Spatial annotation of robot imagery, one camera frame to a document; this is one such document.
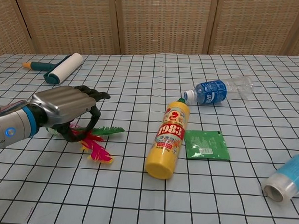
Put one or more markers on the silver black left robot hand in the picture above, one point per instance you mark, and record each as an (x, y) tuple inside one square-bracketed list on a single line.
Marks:
[(63, 104)]

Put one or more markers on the feather shuttlecock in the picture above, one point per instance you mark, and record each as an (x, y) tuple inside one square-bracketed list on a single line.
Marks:
[(99, 152)]

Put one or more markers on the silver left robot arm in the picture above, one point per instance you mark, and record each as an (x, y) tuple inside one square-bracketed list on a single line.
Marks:
[(10, 126)]

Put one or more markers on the green white lint roller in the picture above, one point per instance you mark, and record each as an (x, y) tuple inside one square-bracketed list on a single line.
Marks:
[(65, 68)]

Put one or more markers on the yellow 1983 bottle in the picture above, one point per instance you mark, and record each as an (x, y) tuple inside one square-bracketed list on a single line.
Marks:
[(168, 147)]

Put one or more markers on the blue checkered tablecloth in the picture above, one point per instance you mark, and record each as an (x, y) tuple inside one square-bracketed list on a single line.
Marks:
[(141, 195)]

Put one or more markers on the woven folding screen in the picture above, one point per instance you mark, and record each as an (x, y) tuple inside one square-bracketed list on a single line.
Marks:
[(152, 21)]

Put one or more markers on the green foil sachet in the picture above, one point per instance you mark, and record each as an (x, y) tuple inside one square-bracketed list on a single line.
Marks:
[(206, 144)]

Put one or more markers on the clear blue-label water bottle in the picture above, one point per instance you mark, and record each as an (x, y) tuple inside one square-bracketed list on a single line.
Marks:
[(214, 91)]

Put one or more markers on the plastic wrap roll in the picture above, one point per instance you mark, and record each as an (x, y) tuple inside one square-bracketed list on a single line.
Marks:
[(285, 181)]

